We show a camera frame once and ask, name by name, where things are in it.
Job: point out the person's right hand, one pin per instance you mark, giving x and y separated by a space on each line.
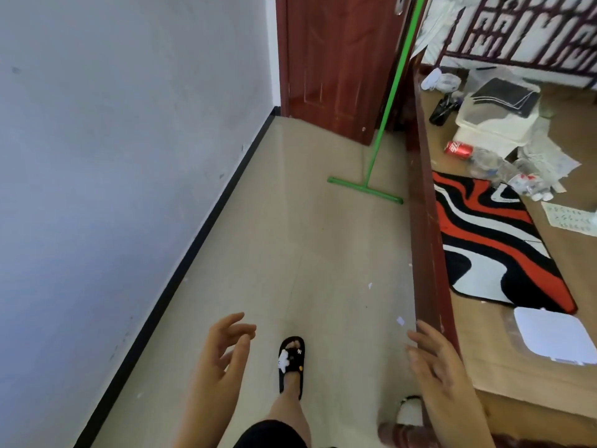
443 375

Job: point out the person's left hand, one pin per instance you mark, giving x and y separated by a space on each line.
217 363

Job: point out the person's left thumb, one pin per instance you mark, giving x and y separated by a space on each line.
239 361

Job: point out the person's right thumb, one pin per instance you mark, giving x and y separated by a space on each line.
419 366

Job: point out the person's left forearm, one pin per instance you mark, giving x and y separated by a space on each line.
201 424

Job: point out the person's right forearm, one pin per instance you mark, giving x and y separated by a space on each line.
461 431

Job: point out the black slipper with white charm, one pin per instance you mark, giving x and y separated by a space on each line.
291 363

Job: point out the person's left leg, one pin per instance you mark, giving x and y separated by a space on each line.
289 408

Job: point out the black shorts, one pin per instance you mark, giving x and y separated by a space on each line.
273 436

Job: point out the white flat box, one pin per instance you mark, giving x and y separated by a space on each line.
552 335

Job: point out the red black white striped rug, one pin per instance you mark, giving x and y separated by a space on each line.
494 247

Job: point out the printed paper sheet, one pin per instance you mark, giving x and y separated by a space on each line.
571 219

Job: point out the clear plastic bottle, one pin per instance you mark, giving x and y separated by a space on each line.
487 164
529 181

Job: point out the red soda can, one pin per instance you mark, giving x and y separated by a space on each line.
458 149

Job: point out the white plastic storage box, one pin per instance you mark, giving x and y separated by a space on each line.
494 128

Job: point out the black bottle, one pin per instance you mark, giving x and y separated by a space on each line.
442 109

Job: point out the green floor squeegee mop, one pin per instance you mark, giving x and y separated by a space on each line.
394 88

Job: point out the dark folded cloth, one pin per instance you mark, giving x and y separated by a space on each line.
506 95

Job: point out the white crumpled cloth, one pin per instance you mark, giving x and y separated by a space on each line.
441 80

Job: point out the red-brown wooden door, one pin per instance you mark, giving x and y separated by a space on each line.
336 60

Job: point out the white hanging fabric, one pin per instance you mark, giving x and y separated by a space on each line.
433 20

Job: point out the dark lattice headboard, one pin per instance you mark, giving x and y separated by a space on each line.
522 27

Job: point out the red-brown wooden bed frame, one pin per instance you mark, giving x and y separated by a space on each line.
431 256

